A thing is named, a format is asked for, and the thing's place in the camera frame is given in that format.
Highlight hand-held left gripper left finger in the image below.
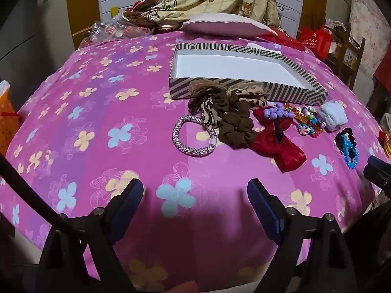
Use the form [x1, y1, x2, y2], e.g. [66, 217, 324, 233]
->
[37, 178, 144, 293]

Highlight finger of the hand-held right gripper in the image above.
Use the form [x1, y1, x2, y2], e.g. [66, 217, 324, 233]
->
[363, 156, 391, 193]

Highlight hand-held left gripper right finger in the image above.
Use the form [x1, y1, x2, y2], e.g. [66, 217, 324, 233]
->
[247, 178, 358, 293]

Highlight red bow hair clip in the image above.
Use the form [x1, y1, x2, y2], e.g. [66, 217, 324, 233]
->
[252, 108, 307, 173]

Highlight multicolour bead bracelet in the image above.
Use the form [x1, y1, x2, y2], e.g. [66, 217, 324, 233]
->
[295, 105, 326, 137]

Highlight rhinestone bracelet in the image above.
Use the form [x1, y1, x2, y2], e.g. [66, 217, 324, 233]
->
[172, 115, 218, 157]

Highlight striped cardboard box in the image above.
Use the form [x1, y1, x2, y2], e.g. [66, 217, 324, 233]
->
[169, 43, 329, 108]

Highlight pink floral blanket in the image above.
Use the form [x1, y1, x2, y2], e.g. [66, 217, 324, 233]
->
[0, 35, 386, 285]

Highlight white fluffy scrunchie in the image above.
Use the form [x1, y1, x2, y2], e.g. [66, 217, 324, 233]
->
[318, 101, 348, 132]

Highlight brown scrunchie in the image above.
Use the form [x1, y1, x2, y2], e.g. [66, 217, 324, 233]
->
[212, 93, 259, 149]

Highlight wooden chair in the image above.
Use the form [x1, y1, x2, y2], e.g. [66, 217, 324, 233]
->
[328, 23, 366, 82]

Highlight leopard print straw hair bow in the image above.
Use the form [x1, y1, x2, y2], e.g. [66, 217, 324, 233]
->
[188, 80, 269, 126]

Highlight red shopping bag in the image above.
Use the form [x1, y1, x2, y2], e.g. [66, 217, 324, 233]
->
[298, 26, 332, 57]

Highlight orange bag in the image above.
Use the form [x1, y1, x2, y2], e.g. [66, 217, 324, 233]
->
[0, 80, 24, 157]

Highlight floral curtain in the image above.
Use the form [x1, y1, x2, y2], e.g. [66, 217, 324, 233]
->
[348, 0, 384, 69]

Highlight white folded cloth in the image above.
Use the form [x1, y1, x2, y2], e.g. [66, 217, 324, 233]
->
[246, 42, 282, 51]

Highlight red pillow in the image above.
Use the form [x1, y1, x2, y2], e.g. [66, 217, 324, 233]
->
[257, 32, 306, 51]

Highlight clear plastic bag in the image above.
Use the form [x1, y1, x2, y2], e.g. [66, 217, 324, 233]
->
[90, 12, 157, 42]

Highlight white pink pillow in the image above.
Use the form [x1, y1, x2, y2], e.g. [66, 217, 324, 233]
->
[179, 14, 277, 36]

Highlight grey refrigerator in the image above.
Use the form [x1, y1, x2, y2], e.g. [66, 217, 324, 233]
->
[0, 0, 77, 78]

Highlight yellow red hair ties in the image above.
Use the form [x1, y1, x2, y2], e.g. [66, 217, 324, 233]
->
[379, 130, 391, 159]

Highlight blue bead bracelet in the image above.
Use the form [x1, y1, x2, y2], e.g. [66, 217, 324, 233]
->
[340, 134, 361, 169]

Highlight black hair tie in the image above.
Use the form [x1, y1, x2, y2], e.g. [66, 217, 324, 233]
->
[334, 127, 358, 156]

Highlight purple bead bracelet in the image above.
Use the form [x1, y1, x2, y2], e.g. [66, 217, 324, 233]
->
[263, 104, 295, 120]

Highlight orange bead bracelet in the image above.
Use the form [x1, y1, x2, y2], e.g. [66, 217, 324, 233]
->
[282, 103, 306, 125]

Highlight black cable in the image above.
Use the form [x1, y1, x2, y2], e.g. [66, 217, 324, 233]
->
[0, 154, 69, 223]

